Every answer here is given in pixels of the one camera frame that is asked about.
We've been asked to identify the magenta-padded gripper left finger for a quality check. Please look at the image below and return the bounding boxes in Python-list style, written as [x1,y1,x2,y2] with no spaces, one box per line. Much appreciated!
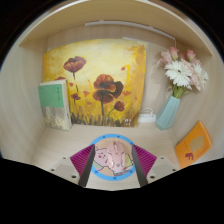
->
[49,143,96,188]

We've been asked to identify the pink and white flower bouquet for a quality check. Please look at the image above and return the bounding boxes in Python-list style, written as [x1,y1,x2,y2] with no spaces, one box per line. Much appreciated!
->
[157,46,210,100]

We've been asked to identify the yellow poppy flower painting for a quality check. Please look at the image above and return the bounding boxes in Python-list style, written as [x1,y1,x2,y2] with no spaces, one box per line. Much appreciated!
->
[42,38,148,128]

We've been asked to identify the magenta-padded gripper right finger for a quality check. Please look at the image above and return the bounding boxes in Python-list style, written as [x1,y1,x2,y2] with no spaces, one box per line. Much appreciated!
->
[130,143,178,188]

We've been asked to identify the wooden wall shelf unit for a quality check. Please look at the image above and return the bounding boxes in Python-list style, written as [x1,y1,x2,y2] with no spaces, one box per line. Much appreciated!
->
[18,0,214,58]

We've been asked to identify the pink computer mouse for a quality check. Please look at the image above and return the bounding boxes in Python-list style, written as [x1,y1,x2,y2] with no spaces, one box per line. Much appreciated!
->
[105,141,127,170]

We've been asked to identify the round blue-rimmed cartoon mouse pad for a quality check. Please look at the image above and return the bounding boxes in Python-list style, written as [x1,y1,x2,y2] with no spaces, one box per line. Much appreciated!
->
[89,133,138,182]

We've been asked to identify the orange book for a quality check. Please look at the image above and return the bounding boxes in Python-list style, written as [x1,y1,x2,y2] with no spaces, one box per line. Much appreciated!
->
[174,120,213,170]

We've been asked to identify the teal faceted vase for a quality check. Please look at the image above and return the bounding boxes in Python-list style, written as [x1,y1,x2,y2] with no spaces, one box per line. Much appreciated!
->
[155,94,181,131]

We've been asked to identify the white light bar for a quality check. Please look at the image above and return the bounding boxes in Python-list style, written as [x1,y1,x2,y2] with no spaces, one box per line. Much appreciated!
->
[84,20,177,43]

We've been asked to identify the green and beige book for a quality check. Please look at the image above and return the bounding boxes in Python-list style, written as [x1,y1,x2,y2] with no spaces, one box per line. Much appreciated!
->
[37,79,73,132]

